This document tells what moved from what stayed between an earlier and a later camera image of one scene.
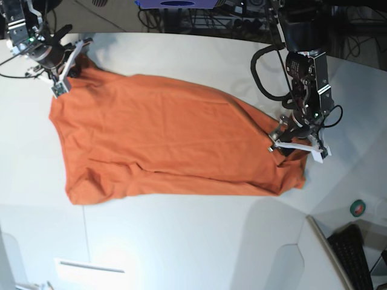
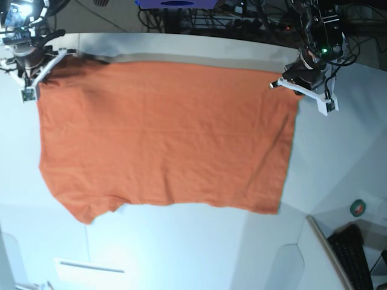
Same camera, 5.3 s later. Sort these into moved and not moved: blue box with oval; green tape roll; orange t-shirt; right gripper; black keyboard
Moved: orange t-shirt; right gripper
Not moved: blue box with oval; green tape roll; black keyboard
